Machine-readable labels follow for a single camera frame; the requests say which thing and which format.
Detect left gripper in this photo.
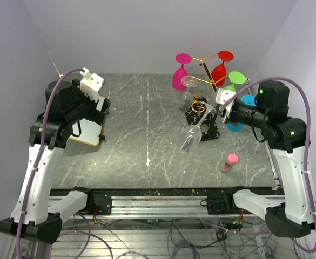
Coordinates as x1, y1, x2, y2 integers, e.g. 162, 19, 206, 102
66, 78, 111, 125

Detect blue wine glass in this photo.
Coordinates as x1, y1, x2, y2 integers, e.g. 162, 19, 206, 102
226, 94, 256, 132

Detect green wine glass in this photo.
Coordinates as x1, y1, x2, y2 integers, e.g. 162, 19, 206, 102
223, 71, 247, 92

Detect red wine glass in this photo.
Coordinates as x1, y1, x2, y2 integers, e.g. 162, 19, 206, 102
211, 50, 234, 87

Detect clear glass front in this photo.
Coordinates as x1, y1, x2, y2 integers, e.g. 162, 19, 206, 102
179, 103, 216, 153

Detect clear glass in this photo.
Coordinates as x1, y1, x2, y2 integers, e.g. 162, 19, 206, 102
179, 75, 198, 112
179, 103, 216, 153

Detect magenta wine glass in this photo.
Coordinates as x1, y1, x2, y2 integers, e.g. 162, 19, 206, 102
172, 53, 192, 91

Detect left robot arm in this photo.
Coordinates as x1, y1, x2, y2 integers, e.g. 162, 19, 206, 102
0, 75, 111, 244

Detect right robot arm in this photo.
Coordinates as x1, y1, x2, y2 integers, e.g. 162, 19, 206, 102
216, 77, 316, 238

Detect black marbled rack base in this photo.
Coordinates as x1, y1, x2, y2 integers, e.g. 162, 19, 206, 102
184, 97, 220, 141

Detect gold wine glass rack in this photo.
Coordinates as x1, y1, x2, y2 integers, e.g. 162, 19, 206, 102
192, 51, 220, 94

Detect pink small bottle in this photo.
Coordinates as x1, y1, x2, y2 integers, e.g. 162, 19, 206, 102
221, 153, 239, 172

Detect white board gold frame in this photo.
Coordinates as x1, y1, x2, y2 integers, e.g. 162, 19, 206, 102
69, 97, 105, 146

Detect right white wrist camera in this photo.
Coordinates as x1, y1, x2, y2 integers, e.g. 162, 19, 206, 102
215, 88, 236, 115

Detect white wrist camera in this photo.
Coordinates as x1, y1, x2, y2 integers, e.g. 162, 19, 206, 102
79, 67, 104, 103
215, 88, 236, 115

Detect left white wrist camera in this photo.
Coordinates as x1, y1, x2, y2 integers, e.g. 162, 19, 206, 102
79, 67, 104, 103

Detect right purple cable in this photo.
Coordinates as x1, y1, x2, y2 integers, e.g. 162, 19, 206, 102
198, 77, 316, 254

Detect purple cable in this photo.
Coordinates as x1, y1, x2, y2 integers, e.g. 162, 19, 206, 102
15, 68, 112, 259
198, 77, 316, 254

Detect aluminium mounting rail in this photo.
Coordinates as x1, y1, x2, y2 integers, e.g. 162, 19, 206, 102
46, 195, 258, 219

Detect cable tangle under table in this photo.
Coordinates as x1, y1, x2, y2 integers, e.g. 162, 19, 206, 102
92, 215, 280, 259

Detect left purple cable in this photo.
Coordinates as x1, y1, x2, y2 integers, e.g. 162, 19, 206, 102
15, 68, 112, 259

